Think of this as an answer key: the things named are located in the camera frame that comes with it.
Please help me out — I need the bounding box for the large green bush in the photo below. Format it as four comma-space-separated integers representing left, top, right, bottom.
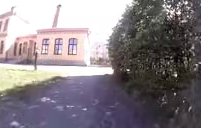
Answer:
107, 0, 201, 128

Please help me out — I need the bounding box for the low brick building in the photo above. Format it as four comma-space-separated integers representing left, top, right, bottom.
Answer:
6, 27, 92, 67

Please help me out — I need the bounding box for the sunlit grass patch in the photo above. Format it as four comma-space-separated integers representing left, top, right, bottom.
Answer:
0, 66, 64, 98

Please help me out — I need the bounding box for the pale road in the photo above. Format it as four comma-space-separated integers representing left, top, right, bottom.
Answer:
0, 60, 115, 77

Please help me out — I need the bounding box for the tall chimney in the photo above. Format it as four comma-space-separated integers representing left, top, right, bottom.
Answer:
51, 4, 63, 29

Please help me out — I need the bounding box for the dark dirt path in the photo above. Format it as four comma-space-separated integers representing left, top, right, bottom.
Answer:
0, 74, 176, 128

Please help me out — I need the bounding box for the dark short post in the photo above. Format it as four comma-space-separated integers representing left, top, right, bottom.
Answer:
33, 49, 39, 71

